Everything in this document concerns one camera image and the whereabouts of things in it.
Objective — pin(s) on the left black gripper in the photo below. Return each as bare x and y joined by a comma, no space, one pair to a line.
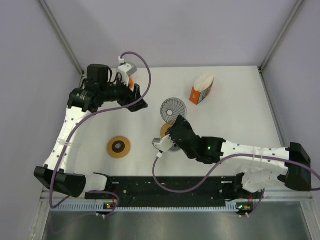
128,95

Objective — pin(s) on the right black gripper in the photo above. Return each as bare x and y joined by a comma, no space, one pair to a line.
180,121

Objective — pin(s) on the clear ribbed glass dripper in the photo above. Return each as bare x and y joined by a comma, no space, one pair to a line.
171,108

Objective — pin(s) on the orange coffee filter box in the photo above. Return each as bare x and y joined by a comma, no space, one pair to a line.
201,88

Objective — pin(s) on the clear glass server jug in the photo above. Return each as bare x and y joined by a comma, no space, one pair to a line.
174,149

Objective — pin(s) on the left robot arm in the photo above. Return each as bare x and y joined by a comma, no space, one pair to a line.
101,85

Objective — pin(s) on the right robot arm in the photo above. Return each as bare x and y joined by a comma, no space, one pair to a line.
269,167

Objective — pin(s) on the orange liquid glass beaker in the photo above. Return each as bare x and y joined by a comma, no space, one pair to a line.
131,84

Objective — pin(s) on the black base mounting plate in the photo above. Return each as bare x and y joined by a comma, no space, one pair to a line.
172,191

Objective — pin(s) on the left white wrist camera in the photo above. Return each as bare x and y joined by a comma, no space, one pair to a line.
126,70

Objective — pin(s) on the grey slotted cable duct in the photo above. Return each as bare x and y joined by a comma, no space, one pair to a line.
105,207

